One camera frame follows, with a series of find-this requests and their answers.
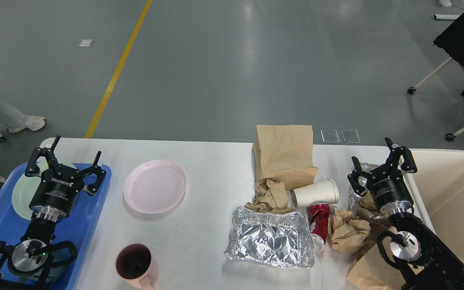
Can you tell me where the pink plate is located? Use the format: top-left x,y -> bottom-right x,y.
123,159 -> 187,214

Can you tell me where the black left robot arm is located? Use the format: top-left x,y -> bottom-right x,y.
0,136 -> 107,290

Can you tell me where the blue plastic tray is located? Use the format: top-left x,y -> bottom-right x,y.
0,164 -> 111,290

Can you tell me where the beige plastic bin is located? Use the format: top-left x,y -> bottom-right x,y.
411,149 -> 464,262

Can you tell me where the small crumpled foil sheet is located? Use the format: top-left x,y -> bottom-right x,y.
349,163 -> 389,226

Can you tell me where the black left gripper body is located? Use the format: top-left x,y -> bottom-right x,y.
28,164 -> 83,220

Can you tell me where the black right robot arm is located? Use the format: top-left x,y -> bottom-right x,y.
348,138 -> 464,290

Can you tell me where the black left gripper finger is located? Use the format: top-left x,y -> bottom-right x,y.
71,151 -> 107,197
25,135 -> 62,178

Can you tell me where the crumpled brown paper middle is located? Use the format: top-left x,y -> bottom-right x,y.
328,209 -> 371,253

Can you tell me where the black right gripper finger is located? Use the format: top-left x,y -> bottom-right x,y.
384,137 -> 418,176
347,156 -> 373,197

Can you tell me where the green plate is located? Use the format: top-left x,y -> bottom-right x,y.
12,159 -> 77,220

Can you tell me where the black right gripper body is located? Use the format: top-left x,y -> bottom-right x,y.
367,169 -> 414,215

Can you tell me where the clear floor plate right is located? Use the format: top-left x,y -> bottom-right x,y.
341,130 -> 360,143

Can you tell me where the flat brown paper bag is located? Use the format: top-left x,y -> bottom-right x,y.
346,229 -> 405,290

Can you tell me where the crumpled brown paper on foil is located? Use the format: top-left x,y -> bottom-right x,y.
359,192 -> 380,213

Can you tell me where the pink mug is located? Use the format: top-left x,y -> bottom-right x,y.
115,243 -> 160,290

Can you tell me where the upright brown paper bag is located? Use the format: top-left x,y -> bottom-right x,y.
253,125 -> 319,191

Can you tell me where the crushed red soda can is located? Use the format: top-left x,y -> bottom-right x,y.
307,201 -> 330,252

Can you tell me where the clear floor plate left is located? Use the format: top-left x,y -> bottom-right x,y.
320,130 -> 341,143

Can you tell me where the crumpled brown paper left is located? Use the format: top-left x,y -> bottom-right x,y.
244,179 -> 295,214

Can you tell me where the large crumpled foil sheet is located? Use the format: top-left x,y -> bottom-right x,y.
224,206 -> 315,269

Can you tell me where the clear floor plate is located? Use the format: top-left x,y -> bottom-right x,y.
320,130 -> 341,143
341,130 -> 360,143

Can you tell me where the white paper cup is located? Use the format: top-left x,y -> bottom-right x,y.
291,178 -> 339,207

